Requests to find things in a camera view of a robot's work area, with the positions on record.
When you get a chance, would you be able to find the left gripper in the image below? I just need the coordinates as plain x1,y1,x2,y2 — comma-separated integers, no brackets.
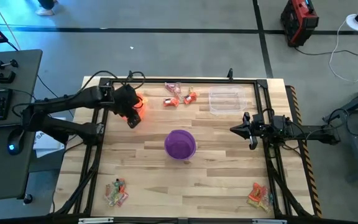
114,83,144,129

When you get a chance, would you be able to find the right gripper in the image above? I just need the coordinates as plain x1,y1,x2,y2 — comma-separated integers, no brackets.
230,111,275,151

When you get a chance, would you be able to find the orange halloween bucket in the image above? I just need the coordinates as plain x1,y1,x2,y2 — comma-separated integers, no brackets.
120,91,148,123

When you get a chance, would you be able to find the purple halloween bucket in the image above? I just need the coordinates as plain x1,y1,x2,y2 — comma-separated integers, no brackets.
163,129,198,161

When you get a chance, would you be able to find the clear plastic bin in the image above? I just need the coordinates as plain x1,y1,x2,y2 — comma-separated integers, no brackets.
208,85,248,116

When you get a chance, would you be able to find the yellow black hazard strip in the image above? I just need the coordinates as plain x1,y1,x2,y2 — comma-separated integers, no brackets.
286,85,323,218

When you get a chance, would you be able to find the white printed paper box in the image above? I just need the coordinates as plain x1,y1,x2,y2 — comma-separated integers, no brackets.
32,117,67,158

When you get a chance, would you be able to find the red black tool case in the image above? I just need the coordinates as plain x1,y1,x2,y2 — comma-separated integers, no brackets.
280,0,319,48

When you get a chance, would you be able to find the black computer mouse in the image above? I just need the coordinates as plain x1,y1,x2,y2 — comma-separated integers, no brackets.
7,128,26,156

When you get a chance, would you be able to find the person's shoe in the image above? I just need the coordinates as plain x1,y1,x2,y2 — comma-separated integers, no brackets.
35,6,55,17

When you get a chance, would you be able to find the person's leg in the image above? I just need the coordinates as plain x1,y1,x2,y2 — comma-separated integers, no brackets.
37,0,58,10

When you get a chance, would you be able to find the dark grey desk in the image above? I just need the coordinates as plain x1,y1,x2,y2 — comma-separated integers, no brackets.
0,49,44,202

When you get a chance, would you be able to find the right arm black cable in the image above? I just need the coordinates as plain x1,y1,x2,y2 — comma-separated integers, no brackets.
260,107,349,150

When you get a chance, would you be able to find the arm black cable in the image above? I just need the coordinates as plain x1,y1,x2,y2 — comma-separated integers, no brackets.
81,69,146,95
260,107,349,150

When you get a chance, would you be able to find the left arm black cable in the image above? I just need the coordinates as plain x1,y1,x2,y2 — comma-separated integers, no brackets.
81,69,146,95

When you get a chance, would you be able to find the black aluminium frame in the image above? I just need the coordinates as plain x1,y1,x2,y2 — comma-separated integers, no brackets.
50,77,315,218

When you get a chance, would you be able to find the black desk cable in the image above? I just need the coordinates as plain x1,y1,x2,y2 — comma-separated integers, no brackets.
6,39,75,119

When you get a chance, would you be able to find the silver metal bracket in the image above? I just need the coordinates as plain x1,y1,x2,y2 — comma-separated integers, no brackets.
252,218,287,224
78,217,115,224

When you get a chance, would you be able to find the black floor cable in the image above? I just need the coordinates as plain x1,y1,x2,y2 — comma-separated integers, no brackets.
293,45,358,70

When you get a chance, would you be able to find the white cable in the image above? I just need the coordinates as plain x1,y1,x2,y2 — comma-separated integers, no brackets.
328,20,358,83

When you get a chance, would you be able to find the thin yellow cord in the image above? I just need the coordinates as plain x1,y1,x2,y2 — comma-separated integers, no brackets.
0,0,21,51

